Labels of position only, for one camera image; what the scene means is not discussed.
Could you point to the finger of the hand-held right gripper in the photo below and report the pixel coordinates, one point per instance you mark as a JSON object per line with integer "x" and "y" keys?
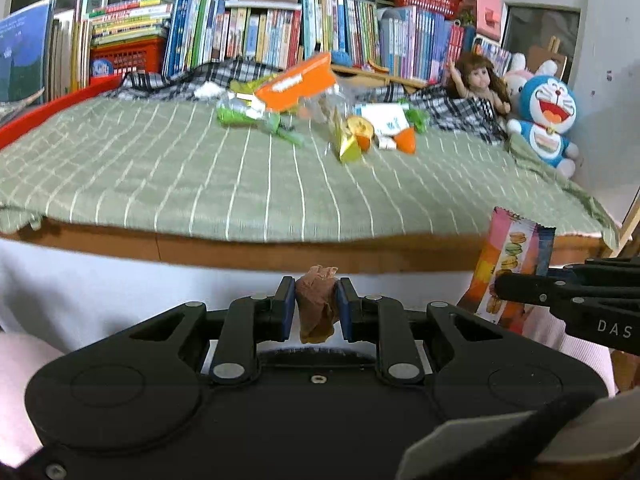
{"x": 600, "y": 310}
{"x": 600, "y": 270}

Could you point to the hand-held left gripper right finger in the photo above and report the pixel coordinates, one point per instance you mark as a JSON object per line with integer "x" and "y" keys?
{"x": 345, "y": 312}

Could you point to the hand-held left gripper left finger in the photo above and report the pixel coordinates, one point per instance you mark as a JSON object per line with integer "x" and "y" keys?
{"x": 285, "y": 310}

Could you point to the brown wrapper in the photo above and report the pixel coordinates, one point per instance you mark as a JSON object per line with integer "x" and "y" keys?
{"x": 315, "y": 305}

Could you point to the pink macaron print packet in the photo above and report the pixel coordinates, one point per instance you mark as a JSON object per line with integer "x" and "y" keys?
{"x": 505, "y": 245}

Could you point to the white plastic bag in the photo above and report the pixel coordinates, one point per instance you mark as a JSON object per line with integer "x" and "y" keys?
{"x": 125, "y": 290}

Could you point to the pink cloth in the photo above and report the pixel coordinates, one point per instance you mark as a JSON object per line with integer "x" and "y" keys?
{"x": 565, "y": 355}

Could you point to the green striped bedsheet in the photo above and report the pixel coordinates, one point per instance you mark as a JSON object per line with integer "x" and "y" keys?
{"x": 200, "y": 180}

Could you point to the blue cat plush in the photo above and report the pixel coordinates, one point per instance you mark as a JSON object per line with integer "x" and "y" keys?
{"x": 547, "y": 115}

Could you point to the yellow foil packet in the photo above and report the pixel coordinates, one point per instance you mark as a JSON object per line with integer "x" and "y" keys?
{"x": 350, "y": 147}

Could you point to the orange wedge wrapper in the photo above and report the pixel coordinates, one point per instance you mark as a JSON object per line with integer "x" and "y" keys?
{"x": 406, "y": 141}

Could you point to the crumpled green packet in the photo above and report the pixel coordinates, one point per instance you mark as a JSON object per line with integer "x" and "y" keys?
{"x": 245, "y": 119}

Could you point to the white blue packet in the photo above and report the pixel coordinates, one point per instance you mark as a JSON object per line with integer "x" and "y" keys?
{"x": 382, "y": 117}

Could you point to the green white wrapper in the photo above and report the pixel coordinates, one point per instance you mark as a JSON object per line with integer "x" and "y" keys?
{"x": 417, "y": 119}

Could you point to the pink rabbit plush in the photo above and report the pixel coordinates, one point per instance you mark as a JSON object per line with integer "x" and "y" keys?
{"x": 517, "y": 80}

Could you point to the brown haired doll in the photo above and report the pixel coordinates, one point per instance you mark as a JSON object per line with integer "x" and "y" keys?
{"x": 477, "y": 82}

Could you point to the orange snack packet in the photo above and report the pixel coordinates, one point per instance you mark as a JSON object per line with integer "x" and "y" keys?
{"x": 295, "y": 85}

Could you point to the white tissue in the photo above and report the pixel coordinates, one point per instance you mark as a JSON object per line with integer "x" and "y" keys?
{"x": 207, "y": 91}

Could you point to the wooden drawer organiser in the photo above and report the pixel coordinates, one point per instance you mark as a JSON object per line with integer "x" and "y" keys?
{"x": 370, "y": 77}

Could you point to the row of small colourful books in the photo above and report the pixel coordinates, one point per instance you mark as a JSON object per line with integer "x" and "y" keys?
{"x": 492, "y": 52}

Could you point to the small red toy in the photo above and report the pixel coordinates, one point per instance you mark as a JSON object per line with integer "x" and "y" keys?
{"x": 375, "y": 67}

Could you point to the black white plaid blanket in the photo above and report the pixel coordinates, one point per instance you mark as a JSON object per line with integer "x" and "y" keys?
{"x": 160, "y": 82}

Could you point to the row of blue spine books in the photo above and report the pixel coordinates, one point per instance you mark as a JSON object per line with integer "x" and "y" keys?
{"x": 420, "y": 42}

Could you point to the row of picture books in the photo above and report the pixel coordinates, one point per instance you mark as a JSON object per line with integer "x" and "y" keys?
{"x": 235, "y": 30}

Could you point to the row of thin paperback books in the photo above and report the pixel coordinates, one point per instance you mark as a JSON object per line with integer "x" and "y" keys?
{"x": 340, "y": 25}

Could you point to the pink house shaped box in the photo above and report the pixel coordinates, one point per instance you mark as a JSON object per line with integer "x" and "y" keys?
{"x": 482, "y": 5}

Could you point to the red plastic crate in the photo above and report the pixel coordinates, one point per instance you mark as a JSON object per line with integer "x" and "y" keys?
{"x": 130, "y": 57}

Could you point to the stack of flat books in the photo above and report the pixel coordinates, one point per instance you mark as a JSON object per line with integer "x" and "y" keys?
{"x": 130, "y": 20}

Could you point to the row of tall pale books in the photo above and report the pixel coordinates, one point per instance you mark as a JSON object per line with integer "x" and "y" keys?
{"x": 25, "y": 55}

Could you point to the wooden bed frame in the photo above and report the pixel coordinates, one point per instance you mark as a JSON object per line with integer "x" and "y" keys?
{"x": 200, "y": 253}

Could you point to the red bed rail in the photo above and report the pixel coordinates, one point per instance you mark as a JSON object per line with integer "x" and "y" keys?
{"x": 45, "y": 112}

